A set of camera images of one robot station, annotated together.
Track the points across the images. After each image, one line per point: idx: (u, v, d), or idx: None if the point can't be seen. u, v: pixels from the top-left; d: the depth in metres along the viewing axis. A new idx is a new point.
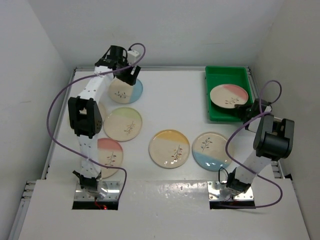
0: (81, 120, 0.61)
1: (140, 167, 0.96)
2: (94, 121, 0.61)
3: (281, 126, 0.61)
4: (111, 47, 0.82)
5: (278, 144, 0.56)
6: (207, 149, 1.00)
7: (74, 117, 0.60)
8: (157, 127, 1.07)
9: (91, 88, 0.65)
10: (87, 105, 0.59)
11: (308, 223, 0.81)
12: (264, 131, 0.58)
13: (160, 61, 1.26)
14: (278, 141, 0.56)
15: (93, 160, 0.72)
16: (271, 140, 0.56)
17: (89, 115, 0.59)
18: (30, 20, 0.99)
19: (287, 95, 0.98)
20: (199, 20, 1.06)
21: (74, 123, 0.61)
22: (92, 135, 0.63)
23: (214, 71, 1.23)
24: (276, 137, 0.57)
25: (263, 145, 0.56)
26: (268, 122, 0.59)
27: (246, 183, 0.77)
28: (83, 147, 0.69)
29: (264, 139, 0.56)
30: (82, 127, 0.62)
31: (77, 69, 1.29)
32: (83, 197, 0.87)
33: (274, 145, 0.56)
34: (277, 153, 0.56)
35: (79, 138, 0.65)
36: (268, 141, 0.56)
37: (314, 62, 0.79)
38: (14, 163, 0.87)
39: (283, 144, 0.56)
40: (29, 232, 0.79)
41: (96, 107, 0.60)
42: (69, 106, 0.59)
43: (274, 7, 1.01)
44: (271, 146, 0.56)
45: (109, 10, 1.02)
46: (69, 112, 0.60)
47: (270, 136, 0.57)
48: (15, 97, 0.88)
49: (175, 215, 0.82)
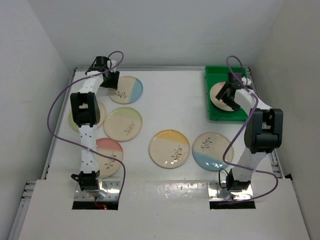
0: (82, 112, 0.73)
1: (140, 167, 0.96)
2: (94, 111, 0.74)
3: (270, 115, 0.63)
4: (97, 57, 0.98)
5: (269, 139, 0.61)
6: (207, 149, 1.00)
7: (76, 109, 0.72)
8: (157, 127, 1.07)
9: (88, 86, 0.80)
10: (87, 96, 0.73)
11: (308, 223, 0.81)
12: (255, 130, 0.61)
13: (160, 61, 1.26)
14: (268, 137, 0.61)
15: (94, 150, 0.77)
16: (262, 137, 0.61)
17: (90, 105, 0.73)
18: (30, 20, 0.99)
19: (287, 96, 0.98)
20: (199, 20, 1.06)
21: (76, 116, 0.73)
22: (92, 123, 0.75)
23: (214, 70, 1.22)
24: (266, 134, 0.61)
25: (256, 144, 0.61)
26: (258, 120, 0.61)
27: (246, 181, 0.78)
28: (84, 138, 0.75)
29: (256, 138, 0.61)
30: (83, 118, 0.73)
31: (77, 69, 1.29)
32: (83, 197, 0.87)
33: (265, 141, 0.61)
34: (269, 146, 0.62)
35: (80, 130, 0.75)
36: (259, 139, 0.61)
37: (314, 62, 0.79)
38: (14, 163, 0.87)
39: (272, 140, 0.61)
40: (29, 232, 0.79)
41: (94, 98, 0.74)
42: (72, 100, 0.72)
43: (274, 6, 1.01)
44: (263, 142, 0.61)
45: (109, 9, 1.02)
46: (72, 106, 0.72)
47: (261, 133, 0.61)
48: (15, 97, 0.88)
49: (175, 215, 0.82)
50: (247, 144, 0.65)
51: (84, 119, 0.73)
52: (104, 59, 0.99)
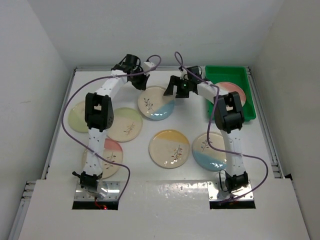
0: (95, 114, 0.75)
1: (140, 167, 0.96)
2: (107, 117, 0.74)
3: (229, 98, 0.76)
4: (127, 55, 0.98)
5: (234, 118, 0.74)
6: (207, 148, 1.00)
7: (89, 111, 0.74)
8: (158, 127, 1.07)
9: (107, 87, 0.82)
10: (103, 101, 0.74)
11: (308, 223, 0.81)
12: (222, 114, 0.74)
13: (160, 61, 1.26)
14: (233, 116, 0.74)
15: (99, 155, 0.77)
16: (230, 118, 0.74)
17: (103, 110, 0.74)
18: (30, 20, 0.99)
19: (287, 95, 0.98)
20: (199, 20, 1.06)
21: (88, 116, 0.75)
22: (102, 128, 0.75)
23: (214, 70, 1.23)
24: (231, 115, 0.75)
25: (226, 124, 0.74)
26: (222, 105, 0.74)
27: (241, 173, 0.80)
28: (91, 141, 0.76)
29: (225, 120, 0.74)
30: (95, 121, 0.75)
31: (77, 69, 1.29)
32: (83, 197, 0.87)
33: (233, 120, 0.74)
34: (236, 123, 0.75)
35: (89, 131, 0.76)
36: (228, 120, 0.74)
37: (314, 62, 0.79)
38: (14, 163, 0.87)
39: (237, 117, 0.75)
40: (29, 232, 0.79)
41: (110, 103, 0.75)
42: (88, 101, 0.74)
43: (274, 6, 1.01)
44: (231, 122, 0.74)
45: (109, 9, 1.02)
46: (86, 106, 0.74)
47: (228, 115, 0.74)
48: (15, 98, 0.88)
49: (175, 215, 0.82)
50: (219, 126, 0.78)
51: (95, 122, 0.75)
52: (135, 59, 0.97)
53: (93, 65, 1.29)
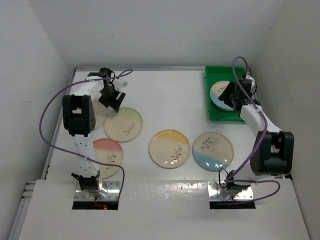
0: (75, 117, 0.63)
1: (140, 167, 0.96)
2: (89, 117, 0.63)
3: (279, 138, 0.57)
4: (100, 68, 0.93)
5: (278, 166, 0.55)
6: (207, 149, 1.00)
7: (68, 114, 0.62)
8: (157, 127, 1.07)
9: (84, 89, 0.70)
10: (82, 99, 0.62)
11: (308, 223, 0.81)
12: (263, 156, 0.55)
13: (160, 61, 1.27)
14: (277, 164, 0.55)
15: (91, 158, 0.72)
16: (271, 165, 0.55)
17: (84, 110, 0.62)
18: (30, 20, 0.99)
19: (287, 96, 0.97)
20: (199, 20, 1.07)
21: (68, 121, 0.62)
22: (87, 133, 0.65)
23: (214, 71, 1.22)
24: (275, 159, 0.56)
25: (263, 171, 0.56)
26: (267, 145, 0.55)
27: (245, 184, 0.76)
28: (79, 147, 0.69)
29: (264, 166, 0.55)
30: (76, 125, 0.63)
31: (77, 69, 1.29)
32: (83, 197, 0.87)
33: (274, 170, 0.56)
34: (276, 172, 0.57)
35: (74, 138, 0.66)
36: (268, 166, 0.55)
37: (315, 62, 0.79)
38: (14, 163, 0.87)
39: (282, 166, 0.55)
40: (29, 232, 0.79)
41: (90, 102, 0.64)
42: (64, 102, 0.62)
43: (273, 7, 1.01)
44: (270, 171, 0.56)
45: (109, 10, 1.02)
46: (63, 109, 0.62)
47: (269, 159, 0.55)
48: (15, 98, 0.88)
49: (175, 215, 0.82)
50: (252, 166, 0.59)
51: (77, 126, 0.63)
52: (108, 71, 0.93)
53: (93, 65, 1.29)
